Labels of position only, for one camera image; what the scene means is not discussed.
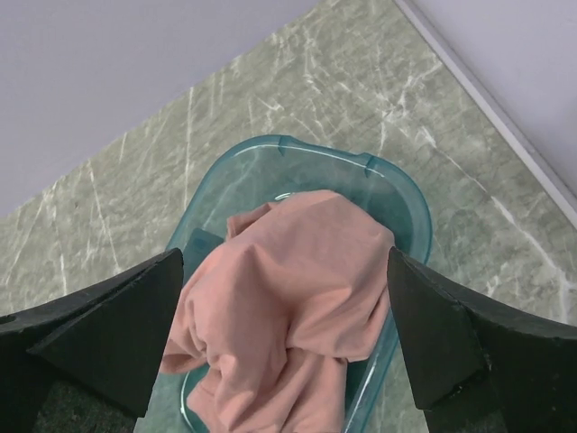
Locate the aluminium table edge rail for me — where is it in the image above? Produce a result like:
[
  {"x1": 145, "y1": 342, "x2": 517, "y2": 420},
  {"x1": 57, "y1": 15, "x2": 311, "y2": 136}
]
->
[{"x1": 396, "y1": 1, "x2": 576, "y2": 214}]

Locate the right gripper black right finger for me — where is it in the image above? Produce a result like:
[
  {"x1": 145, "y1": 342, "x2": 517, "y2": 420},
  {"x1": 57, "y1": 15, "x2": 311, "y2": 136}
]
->
[{"x1": 388, "y1": 248, "x2": 576, "y2": 432}]

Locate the pink t-shirt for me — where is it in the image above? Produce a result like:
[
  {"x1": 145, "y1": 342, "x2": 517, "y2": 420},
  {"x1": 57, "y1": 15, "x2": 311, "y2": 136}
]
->
[{"x1": 160, "y1": 190, "x2": 394, "y2": 432}]

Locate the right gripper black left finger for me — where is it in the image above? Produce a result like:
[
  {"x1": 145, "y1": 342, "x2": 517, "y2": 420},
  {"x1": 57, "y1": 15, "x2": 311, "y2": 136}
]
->
[{"x1": 1, "y1": 248, "x2": 183, "y2": 432}]

